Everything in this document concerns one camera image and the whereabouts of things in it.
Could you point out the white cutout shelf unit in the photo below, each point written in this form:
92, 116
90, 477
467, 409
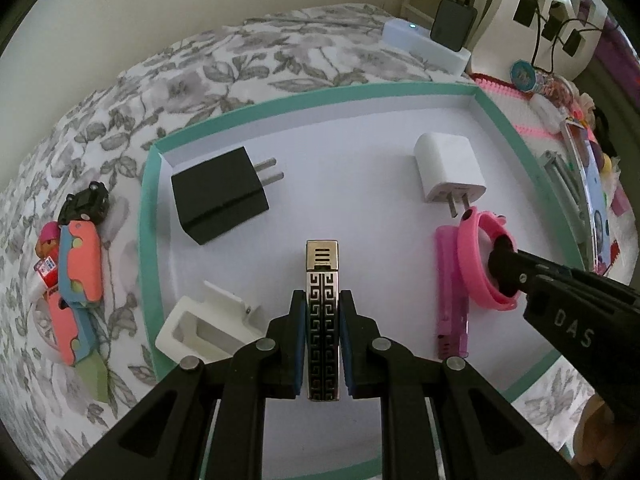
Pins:
558, 36

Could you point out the black toy car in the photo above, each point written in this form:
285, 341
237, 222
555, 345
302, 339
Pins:
90, 204

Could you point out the teal shallow cardboard tray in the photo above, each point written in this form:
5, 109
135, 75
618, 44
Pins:
350, 176

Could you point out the floral grey white blanket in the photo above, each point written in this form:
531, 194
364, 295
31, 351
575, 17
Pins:
46, 408

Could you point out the pink wristband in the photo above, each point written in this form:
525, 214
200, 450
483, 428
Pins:
479, 287

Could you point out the black power adapter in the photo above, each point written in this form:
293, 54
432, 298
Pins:
216, 196

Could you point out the coral blue toy knife green blade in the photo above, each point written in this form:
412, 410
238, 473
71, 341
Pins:
77, 344

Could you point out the pink hat puppy figure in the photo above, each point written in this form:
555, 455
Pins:
48, 241

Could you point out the white usb charger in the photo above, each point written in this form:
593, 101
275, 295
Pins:
448, 170

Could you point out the person right hand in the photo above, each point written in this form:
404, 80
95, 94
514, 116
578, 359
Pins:
598, 440

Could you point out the silver black patterned hair clip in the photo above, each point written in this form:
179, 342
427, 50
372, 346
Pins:
323, 322

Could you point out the white power strip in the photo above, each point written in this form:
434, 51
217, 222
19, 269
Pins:
416, 40

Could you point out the magenta lighter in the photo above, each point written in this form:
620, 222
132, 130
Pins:
453, 299

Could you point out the colourful small toys pile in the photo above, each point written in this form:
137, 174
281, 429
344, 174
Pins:
569, 102

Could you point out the red glue bottle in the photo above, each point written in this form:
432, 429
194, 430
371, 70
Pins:
44, 278

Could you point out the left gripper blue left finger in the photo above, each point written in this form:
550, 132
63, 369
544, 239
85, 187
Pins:
293, 346

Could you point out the grey metal phone stand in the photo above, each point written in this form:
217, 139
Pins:
565, 188

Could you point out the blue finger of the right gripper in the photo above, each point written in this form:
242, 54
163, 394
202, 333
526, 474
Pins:
505, 264

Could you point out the black plugged charger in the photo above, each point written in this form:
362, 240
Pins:
452, 24

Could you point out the teal lid bead jar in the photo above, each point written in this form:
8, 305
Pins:
526, 78

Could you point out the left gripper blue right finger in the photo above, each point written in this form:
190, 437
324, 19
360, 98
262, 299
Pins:
356, 337

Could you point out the smartphone on stand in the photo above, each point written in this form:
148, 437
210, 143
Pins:
587, 174

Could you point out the white hair claw clip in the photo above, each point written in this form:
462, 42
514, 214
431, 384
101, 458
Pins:
212, 329

